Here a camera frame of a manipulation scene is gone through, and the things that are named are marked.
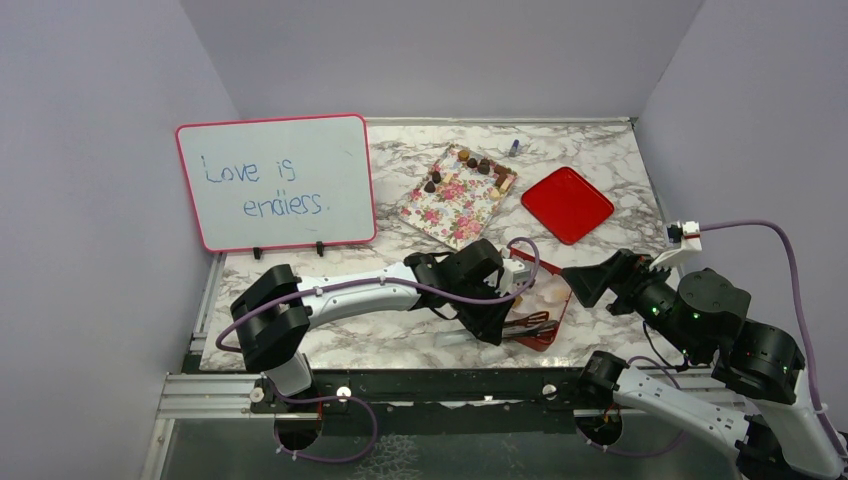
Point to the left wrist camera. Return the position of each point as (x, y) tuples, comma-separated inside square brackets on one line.
[(514, 276)]

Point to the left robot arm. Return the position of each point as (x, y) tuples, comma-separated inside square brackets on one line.
[(271, 318)]

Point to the pink framed whiteboard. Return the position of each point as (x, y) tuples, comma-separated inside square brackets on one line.
[(280, 183)]

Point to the red chocolate box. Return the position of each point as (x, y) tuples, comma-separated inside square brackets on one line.
[(539, 296)]

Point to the metal serving tongs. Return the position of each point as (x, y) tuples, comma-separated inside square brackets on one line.
[(536, 331)]

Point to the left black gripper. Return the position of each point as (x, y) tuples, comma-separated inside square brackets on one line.
[(488, 325)]

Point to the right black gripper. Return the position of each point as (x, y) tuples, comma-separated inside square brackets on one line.
[(622, 271)]

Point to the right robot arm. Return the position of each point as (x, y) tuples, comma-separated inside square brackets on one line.
[(784, 439)]

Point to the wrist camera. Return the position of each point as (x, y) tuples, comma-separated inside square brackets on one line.
[(514, 276), (684, 239)]

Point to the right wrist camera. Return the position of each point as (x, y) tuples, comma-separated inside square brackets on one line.
[(684, 239)]

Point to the red tin lid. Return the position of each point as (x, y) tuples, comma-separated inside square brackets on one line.
[(567, 205)]

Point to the white square chocolate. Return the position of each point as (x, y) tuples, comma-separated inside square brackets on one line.
[(561, 295)]

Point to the floral rectangular tray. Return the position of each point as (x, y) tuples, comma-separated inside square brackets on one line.
[(458, 196)]

